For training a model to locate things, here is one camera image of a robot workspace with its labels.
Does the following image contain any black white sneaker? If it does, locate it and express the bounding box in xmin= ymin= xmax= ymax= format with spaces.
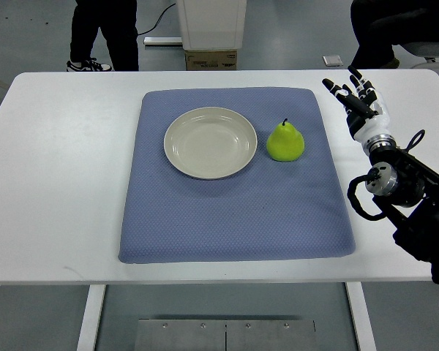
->
xmin=67 ymin=58 xmax=113 ymax=72

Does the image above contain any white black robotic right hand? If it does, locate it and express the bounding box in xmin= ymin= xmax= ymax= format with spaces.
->
xmin=322 ymin=66 xmax=396 ymax=155

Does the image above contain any white table leg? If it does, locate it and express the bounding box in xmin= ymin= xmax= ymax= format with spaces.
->
xmin=76 ymin=284 xmax=106 ymax=351
xmin=345 ymin=282 xmax=377 ymax=351

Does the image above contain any brown cardboard box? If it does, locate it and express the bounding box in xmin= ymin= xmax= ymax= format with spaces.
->
xmin=184 ymin=50 xmax=237 ymax=71

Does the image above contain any person in black trousers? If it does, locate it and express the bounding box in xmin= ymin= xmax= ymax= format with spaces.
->
xmin=70 ymin=0 xmax=139 ymax=72

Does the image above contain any white plastic bin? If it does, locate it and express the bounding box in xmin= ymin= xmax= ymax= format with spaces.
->
xmin=176 ymin=0 xmax=247 ymax=50

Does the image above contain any white right table leg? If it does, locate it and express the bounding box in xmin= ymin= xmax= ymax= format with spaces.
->
xmin=345 ymin=282 xmax=377 ymax=351

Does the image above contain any black floor cable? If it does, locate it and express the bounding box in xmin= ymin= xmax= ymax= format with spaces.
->
xmin=137 ymin=2 xmax=177 ymax=37

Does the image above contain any metal base plate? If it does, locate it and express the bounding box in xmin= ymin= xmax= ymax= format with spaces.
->
xmin=135 ymin=319 xmax=318 ymax=350

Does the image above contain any seated person in black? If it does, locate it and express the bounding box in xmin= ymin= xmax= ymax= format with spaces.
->
xmin=350 ymin=1 xmax=439 ymax=69

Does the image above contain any green pear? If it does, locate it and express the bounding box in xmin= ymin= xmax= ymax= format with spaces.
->
xmin=266 ymin=118 xmax=305 ymax=162

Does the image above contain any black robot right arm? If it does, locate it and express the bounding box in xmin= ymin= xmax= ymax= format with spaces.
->
xmin=347 ymin=130 xmax=439 ymax=284

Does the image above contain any grey floor outlet plate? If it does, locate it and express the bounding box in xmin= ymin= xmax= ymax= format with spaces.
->
xmin=322 ymin=55 xmax=343 ymax=67

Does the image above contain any white left table leg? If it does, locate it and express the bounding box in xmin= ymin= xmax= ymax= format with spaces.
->
xmin=76 ymin=284 xmax=106 ymax=351

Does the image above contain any beige round plate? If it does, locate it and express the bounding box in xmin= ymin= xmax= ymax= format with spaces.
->
xmin=164 ymin=107 xmax=258 ymax=180

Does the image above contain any white floor rail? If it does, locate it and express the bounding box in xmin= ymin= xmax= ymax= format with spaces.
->
xmin=143 ymin=37 xmax=182 ymax=46

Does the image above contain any blue textured mat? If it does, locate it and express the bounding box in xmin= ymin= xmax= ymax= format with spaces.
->
xmin=119 ymin=87 xmax=356 ymax=263

